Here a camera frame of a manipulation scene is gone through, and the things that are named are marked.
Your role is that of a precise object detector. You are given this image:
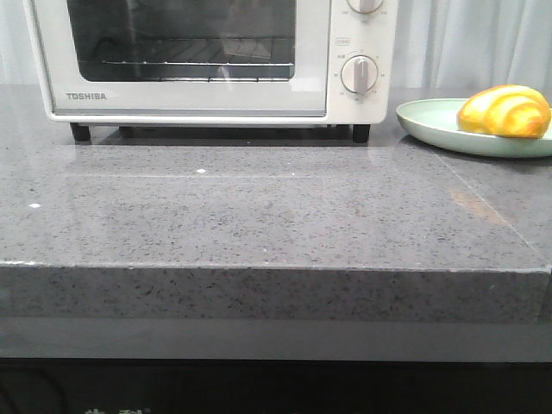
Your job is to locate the metal wire oven rack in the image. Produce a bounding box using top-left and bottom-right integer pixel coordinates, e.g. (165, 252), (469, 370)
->
(94, 36), (295, 81)

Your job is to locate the lower oven control knob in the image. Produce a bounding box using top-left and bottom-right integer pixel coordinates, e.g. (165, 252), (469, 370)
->
(341, 55), (379, 95)

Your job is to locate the glass oven door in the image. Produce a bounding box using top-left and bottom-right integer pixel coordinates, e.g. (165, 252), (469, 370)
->
(27, 1), (331, 116)

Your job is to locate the golden yellow bread roll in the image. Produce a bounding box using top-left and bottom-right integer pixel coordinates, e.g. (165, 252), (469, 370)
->
(456, 85), (551, 139)

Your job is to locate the white Toshiba toaster oven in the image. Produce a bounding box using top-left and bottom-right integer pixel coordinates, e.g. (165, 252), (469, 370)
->
(24, 1), (398, 142)

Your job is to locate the upper oven control knob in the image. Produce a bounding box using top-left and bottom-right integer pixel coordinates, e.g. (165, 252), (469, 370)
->
(347, 0), (383, 15)

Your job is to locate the oven control knob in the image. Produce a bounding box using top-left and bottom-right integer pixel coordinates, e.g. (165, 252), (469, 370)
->
(341, 55), (379, 95)
(347, 0), (383, 15)

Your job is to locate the light green plate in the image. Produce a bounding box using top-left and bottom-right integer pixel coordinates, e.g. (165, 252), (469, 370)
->
(396, 97), (551, 159)

